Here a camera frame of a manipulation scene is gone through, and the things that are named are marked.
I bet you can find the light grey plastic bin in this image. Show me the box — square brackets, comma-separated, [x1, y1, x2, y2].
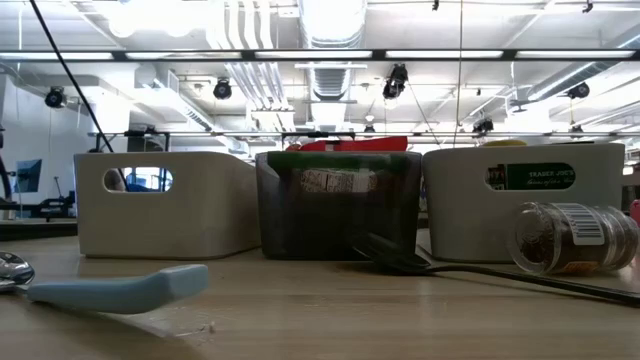
[73, 151, 262, 260]
[422, 143, 626, 265]

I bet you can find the red and white packet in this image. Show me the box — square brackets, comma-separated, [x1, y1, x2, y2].
[285, 135, 409, 153]

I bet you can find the small glass spice jar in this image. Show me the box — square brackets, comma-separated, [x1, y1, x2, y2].
[505, 201, 640, 276]

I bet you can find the light-blue-handled spoon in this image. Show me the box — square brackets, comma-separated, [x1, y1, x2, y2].
[0, 249, 210, 315]

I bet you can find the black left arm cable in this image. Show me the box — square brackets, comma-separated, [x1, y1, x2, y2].
[28, 0, 116, 154]

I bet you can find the silver ventilation duct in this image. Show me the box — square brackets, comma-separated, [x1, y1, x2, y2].
[299, 0, 369, 101]

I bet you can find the blue computer monitor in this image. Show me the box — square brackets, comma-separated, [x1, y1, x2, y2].
[13, 158, 44, 194]

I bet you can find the dark grey plastic bin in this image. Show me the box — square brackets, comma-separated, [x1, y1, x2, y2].
[254, 150, 424, 261]

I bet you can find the black linear light bar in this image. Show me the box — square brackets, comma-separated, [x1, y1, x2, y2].
[0, 48, 640, 63]

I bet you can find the black aluminium table frame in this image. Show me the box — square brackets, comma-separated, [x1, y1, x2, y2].
[0, 218, 79, 241]

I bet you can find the black spoon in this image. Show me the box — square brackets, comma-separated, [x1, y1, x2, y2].
[349, 230, 640, 307]

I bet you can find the yellow-lidded spice jar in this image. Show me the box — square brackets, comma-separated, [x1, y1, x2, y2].
[482, 138, 576, 191]

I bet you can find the black horizontal rail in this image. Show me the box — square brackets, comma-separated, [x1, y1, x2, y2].
[89, 130, 640, 139]

